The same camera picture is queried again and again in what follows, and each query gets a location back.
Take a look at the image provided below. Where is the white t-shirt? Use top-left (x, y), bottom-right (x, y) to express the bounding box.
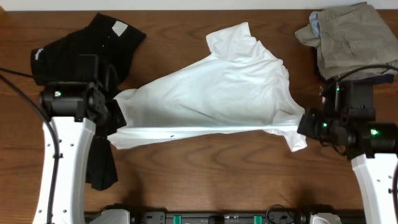
top-left (108, 22), bottom-right (307, 151)

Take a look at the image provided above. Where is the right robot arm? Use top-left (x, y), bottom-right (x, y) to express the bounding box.
top-left (297, 108), bottom-right (397, 223)

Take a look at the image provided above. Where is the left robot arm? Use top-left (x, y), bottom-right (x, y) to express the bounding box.
top-left (34, 81), bottom-right (113, 223)

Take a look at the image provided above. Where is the black t-shirt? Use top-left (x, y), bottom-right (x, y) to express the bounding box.
top-left (30, 14), bottom-right (146, 190)

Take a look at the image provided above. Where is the navy folded garment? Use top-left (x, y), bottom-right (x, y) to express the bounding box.
top-left (313, 46), bottom-right (395, 85)

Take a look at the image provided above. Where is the khaki folded garment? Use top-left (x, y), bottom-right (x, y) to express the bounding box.
top-left (295, 2), bottom-right (397, 80)

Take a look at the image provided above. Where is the light blue garment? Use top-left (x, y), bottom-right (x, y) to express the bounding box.
top-left (309, 11), bottom-right (321, 38)

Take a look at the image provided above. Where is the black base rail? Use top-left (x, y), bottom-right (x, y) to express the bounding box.
top-left (83, 210), bottom-right (368, 224)

